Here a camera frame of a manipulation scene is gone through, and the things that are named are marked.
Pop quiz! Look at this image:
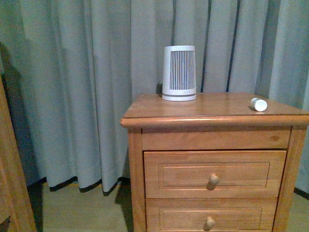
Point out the white ribbed air purifier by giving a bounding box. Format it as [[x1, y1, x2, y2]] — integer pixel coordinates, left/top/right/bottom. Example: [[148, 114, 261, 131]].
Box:
[[162, 45, 197, 102]]

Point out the wooden drawer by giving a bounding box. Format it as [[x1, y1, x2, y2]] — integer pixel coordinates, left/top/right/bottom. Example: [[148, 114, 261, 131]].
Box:
[[144, 150, 286, 199], [146, 199, 277, 232]]

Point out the grey curtain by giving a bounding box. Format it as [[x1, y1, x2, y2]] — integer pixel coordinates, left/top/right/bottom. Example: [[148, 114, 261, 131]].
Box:
[[0, 0, 309, 192]]

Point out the white medicine bottle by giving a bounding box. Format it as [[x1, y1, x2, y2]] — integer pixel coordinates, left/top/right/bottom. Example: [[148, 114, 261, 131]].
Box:
[[251, 98, 267, 112]]

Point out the wooden bed frame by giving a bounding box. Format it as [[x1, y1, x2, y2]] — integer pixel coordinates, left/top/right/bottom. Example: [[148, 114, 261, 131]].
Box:
[[0, 84, 36, 232]]

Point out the wooden nightstand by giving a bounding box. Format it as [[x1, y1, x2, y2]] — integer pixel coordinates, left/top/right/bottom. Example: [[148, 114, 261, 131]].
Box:
[[120, 93, 309, 232]]

